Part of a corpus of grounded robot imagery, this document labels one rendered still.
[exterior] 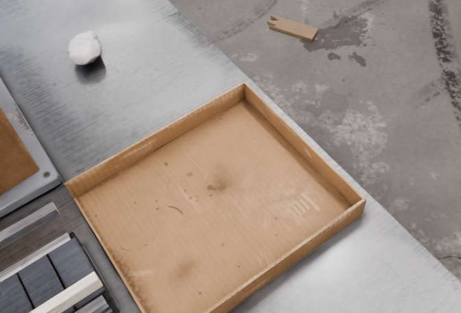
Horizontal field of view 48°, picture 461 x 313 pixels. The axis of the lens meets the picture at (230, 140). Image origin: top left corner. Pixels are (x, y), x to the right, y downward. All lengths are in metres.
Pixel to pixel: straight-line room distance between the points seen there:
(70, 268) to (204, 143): 0.26
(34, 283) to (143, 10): 0.55
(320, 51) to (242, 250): 1.50
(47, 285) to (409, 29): 1.85
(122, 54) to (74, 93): 0.11
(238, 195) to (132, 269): 0.17
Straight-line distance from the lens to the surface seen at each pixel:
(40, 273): 0.66
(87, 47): 0.90
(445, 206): 1.74
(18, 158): 0.75
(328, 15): 2.26
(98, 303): 0.63
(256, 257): 0.67
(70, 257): 0.66
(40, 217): 0.60
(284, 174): 0.73
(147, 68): 0.89
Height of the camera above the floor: 1.44
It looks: 53 degrees down
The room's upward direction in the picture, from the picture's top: 6 degrees counter-clockwise
